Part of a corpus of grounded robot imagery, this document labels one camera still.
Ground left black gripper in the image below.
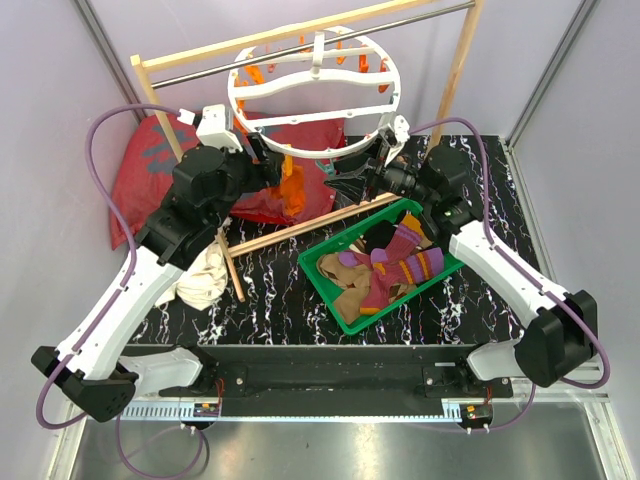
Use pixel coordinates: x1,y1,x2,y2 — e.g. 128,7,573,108
208,132,285,229

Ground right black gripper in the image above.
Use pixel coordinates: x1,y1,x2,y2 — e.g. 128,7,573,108
322,133,436,207

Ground orange sock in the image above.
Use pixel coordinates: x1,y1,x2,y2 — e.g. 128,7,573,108
279,155,306,217

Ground purple striped sock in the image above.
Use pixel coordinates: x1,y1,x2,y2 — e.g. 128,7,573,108
338,247,444,315
370,213,432,264

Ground white round sock hanger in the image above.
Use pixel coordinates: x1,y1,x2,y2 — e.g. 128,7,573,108
227,27,402,160

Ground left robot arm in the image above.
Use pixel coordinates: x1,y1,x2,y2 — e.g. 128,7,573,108
31,134,286,422

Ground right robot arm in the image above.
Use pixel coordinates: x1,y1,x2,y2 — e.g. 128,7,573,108
326,145,610,397

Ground red patterned pillow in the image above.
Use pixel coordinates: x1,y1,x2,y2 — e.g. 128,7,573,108
111,116,346,233

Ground black sock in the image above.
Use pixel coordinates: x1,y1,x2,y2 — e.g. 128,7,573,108
362,220,396,254

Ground green plastic tray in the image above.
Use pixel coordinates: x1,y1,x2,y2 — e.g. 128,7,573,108
298,199,463,335

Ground tan sock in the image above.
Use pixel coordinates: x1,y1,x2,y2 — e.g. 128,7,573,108
316,252,416,325

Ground wooden clothes rack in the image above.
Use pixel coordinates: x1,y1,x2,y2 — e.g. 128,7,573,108
129,0,486,304

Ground white crumpled cloth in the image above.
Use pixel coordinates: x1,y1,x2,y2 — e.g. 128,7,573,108
154,240,228,311

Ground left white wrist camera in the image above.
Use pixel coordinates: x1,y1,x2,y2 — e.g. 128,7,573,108
196,104,242,153

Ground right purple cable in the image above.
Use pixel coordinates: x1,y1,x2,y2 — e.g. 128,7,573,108
407,117,612,389

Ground purple cable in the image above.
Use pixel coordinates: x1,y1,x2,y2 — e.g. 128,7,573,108
35,104,184,430
407,117,612,389

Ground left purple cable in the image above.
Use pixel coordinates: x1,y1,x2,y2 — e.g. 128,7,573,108
35,104,184,430

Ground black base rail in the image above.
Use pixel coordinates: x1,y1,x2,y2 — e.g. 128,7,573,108
107,343,516,419

